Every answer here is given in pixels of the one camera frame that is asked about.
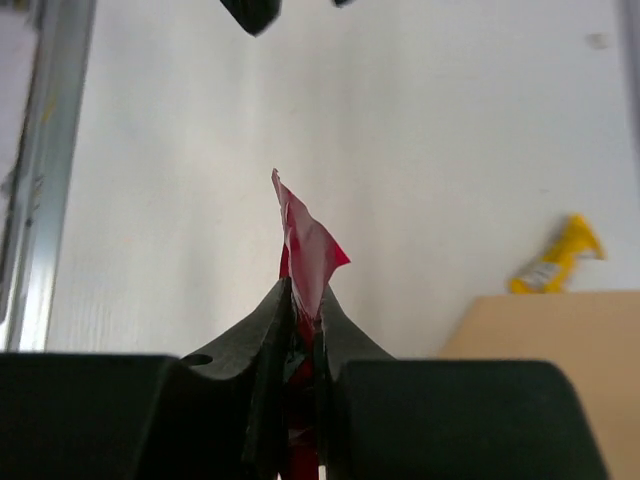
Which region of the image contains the aluminium table frame rail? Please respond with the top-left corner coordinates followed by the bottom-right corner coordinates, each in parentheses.
top-left (1, 1), bottom-right (96, 352)

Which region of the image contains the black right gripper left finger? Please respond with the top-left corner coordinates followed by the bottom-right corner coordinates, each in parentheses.
top-left (1, 279), bottom-right (293, 479)

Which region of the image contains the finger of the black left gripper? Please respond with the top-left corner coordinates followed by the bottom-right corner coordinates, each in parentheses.
top-left (220, 0), bottom-right (282, 37)
top-left (332, 0), bottom-right (354, 8)

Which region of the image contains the pink red snack packet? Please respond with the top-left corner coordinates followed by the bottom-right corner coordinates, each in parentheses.
top-left (271, 170), bottom-right (350, 479)

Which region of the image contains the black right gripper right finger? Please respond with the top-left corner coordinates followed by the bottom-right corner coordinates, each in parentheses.
top-left (314, 290), bottom-right (609, 479)

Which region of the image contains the yellow snack bar wrapper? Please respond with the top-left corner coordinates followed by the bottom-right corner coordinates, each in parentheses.
top-left (508, 213), bottom-right (607, 294)

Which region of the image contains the brown paper bag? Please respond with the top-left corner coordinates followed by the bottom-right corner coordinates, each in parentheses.
top-left (438, 291), bottom-right (639, 479)

